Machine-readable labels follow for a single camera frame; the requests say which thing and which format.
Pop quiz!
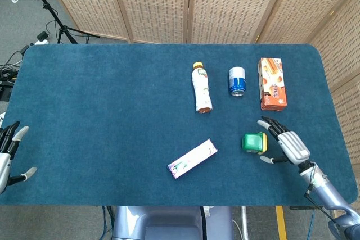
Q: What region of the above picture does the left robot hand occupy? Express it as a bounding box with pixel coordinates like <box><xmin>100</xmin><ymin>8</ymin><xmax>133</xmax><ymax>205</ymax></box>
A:
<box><xmin>0</xmin><ymin>121</ymin><xmax>38</xmax><ymax>194</ymax></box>

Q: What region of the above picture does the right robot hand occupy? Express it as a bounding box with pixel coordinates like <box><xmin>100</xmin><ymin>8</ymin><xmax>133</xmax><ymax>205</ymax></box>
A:
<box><xmin>257</xmin><ymin>116</ymin><xmax>312</xmax><ymax>165</ymax></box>

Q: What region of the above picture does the green jar yellow lid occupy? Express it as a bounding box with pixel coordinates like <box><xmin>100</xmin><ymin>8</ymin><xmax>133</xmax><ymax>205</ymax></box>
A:
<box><xmin>241</xmin><ymin>132</ymin><xmax>268</xmax><ymax>155</ymax></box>

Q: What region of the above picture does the orange snack box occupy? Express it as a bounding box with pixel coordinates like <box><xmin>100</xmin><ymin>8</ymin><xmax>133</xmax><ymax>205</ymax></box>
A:
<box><xmin>257</xmin><ymin>57</ymin><xmax>288</xmax><ymax>111</ymax></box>

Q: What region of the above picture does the black device box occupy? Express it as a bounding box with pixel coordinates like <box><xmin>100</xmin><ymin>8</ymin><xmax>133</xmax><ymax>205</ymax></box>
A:
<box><xmin>0</xmin><ymin>80</ymin><xmax>15</xmax><ymax>102</ymax></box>

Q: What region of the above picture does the blue white soda can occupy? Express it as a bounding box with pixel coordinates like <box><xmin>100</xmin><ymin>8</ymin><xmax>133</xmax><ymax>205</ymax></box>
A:
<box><xmin>228</xmin><ymin>66</ymin><xmax>247</xmax><ymax>97</ymax></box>

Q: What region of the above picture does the silver table leg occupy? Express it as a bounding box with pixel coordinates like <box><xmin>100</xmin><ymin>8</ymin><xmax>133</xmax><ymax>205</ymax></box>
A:
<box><xmin>241</xmin><ymin>206</ymin><xmax>249</xmax><ymax>240</ymax></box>

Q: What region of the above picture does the long purple white box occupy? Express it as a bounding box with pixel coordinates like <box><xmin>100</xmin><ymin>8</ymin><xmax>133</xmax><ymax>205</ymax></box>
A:
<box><xmin>167</xmin><ymin>138</ymin><xmax>219</xmax><ymax>179</ymax></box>

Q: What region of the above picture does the white bottle yellow cap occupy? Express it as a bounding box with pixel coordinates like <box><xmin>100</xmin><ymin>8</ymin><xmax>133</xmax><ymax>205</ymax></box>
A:
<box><xmin>191</xmin><ymin>61</ymin><xmax>213</xmax><ymax>115</ymax></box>

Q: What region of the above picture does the blue table cloth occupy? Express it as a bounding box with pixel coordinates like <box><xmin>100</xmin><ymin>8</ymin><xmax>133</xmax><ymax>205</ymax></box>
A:
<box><xmin>0</xmin><ymin>43</ymin><xmax>359</xmax><ymax>207</ymax></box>

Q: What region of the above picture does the blue grey robot torso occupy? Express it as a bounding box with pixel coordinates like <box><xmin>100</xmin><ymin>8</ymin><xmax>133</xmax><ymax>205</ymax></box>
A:
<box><xmin>112</xmin><ymin>206</ymin><xmax>235</xmax><ymax>240</ymax></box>

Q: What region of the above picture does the black tripod stand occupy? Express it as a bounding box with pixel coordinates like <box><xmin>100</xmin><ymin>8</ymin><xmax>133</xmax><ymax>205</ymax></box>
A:
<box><xmin>21</xmin><ymin>0</ymin><xmax>101</xmax><ymax>44</ymax></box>

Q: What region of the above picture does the black cable bundle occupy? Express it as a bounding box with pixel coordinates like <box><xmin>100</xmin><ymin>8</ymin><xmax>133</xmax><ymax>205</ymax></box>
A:
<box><xmin>0</xmin><ymin>44</ymin><xmax>30</xmax><ymax>82</ymax></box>

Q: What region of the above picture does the white cable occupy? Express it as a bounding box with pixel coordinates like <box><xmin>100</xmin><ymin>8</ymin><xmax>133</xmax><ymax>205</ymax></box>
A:
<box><xmin>232</xmin><ymin>219</ymin><xmax>243</xmax><ymax>240</ymax></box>

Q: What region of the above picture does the blue cable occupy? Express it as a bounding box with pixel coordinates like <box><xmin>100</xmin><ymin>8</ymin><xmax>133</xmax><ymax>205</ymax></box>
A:
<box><xmin>101</xmin><ymin>205</ymin><xmax>114</xmax><ymax>240</ymax></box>

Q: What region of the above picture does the black torso cable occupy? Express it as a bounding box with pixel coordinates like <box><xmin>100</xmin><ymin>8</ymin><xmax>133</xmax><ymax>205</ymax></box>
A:
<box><xmin>200</xmin><ymin>206</ymin><xmax>209</xmax><ymax>240</ymax></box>

